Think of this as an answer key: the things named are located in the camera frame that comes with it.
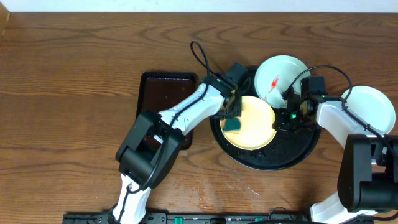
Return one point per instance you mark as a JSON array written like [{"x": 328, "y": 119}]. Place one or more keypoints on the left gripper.
[{"x": 233, "y": 109}]

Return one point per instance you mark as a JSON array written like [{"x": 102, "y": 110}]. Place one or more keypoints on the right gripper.
[{"x": 281, "y": 124}]

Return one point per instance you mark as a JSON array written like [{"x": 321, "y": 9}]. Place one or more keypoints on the green yellow sponge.
[{"x": 233, "y": 124}]

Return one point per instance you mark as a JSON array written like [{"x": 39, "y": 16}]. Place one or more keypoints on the yellow plate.
[{"x": 256, "y": 120}]

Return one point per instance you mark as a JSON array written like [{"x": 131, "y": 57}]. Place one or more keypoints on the pale blue plate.
[
  {"x": 274, "y": 76},
  {"x": 374, "y": 107}
]

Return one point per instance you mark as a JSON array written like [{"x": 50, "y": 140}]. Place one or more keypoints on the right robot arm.
[{"x": 367, "y": 181}]

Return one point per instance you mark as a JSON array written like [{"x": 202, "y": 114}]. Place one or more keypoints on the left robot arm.
[{"x": 151, "y": 146}]

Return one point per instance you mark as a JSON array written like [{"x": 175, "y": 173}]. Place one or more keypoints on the black round tray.
[{"x": 287, "y": 148}]

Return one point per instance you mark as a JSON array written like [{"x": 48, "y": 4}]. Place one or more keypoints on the black rectangular tray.
[{"x": 160, "y": 91}]

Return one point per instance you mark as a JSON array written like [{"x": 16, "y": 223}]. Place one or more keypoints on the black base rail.
[{"x": 163, "y": 218}]

